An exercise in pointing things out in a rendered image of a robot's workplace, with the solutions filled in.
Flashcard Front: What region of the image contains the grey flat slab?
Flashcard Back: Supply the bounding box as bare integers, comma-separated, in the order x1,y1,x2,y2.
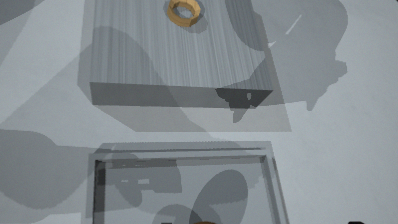
90,0,274,109

